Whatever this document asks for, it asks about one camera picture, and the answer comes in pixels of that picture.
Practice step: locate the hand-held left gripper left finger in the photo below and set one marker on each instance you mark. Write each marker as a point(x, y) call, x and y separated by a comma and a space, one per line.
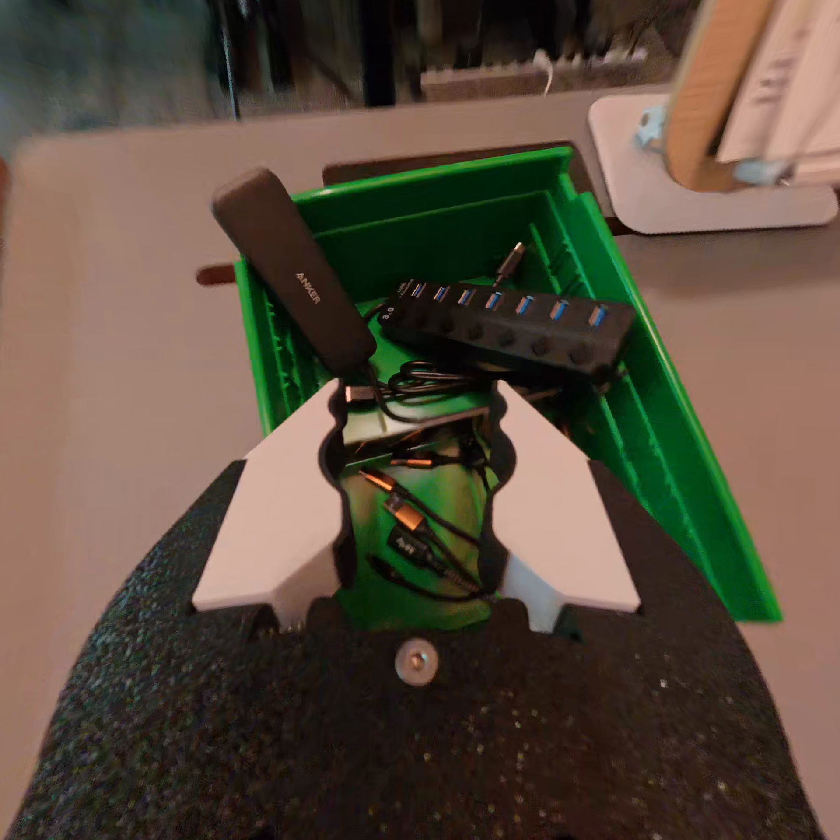
point(275, 525)

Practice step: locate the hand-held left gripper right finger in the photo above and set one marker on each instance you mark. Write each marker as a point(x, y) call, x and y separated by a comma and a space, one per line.
point(564, 525)

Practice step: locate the tall black usb hub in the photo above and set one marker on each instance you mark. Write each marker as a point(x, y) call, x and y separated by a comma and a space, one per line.
point(512, 325)

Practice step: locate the slim black usb hub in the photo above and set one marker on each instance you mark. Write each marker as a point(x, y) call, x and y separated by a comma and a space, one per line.
point(295, 275)

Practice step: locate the green plastic bin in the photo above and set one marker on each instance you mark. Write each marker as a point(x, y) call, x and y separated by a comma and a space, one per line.
point(426, 216)

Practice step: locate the instruction sheet stand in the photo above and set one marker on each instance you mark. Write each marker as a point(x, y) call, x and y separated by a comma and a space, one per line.
point(695, 131)

